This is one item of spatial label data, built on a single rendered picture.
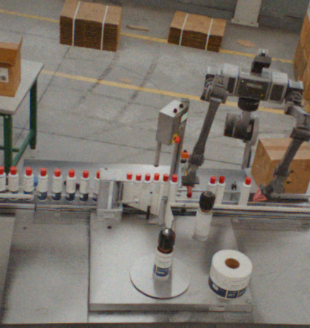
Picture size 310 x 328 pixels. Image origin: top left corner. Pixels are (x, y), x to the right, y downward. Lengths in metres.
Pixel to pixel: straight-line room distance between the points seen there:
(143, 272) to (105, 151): 2.60
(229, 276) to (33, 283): 0.96
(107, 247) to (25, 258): 0.41
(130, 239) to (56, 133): 2.62
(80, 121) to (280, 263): 3.08
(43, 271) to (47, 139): 2.65
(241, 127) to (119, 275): 1.33
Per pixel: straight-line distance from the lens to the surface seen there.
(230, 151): 6.11
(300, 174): 4.15
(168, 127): 3.56
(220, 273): 3.27
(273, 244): 3.83
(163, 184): 3.74
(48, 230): 3.68
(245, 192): 3.87
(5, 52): 5.12
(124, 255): 3.48
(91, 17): 7.62
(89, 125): 6.19
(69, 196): 3.77
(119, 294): 3.28
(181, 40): 8.01
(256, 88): 3.96
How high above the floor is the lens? 3.22
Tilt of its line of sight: 33 degrees down
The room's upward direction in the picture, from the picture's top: 10 degrees clockwise
